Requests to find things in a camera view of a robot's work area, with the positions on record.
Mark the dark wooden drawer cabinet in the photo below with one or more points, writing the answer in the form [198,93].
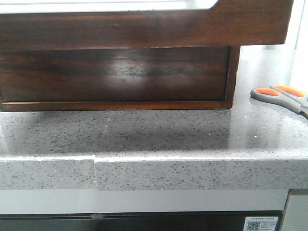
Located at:
[232,77]

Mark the white QR code sticker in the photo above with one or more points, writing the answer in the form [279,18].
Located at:
[260,223]

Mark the white cabinet panel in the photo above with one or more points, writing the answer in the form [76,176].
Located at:
[296,211]

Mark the grey orange handled scissors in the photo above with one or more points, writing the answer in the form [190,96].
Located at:
[288,97]

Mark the black under-counter appliance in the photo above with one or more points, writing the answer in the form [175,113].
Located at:
[144,221]

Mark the dark wooden drawer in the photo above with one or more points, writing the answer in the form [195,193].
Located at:
[144,74]
[227,23]

